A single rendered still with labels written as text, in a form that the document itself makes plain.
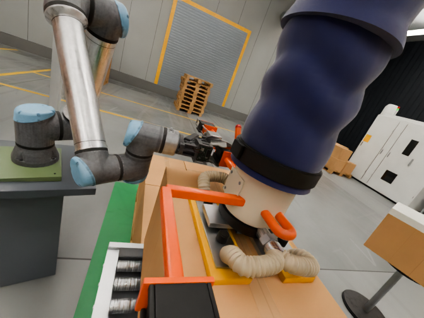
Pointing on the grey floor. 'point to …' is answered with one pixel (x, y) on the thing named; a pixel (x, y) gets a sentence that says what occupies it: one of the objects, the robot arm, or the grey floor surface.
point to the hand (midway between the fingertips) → (225, 153)
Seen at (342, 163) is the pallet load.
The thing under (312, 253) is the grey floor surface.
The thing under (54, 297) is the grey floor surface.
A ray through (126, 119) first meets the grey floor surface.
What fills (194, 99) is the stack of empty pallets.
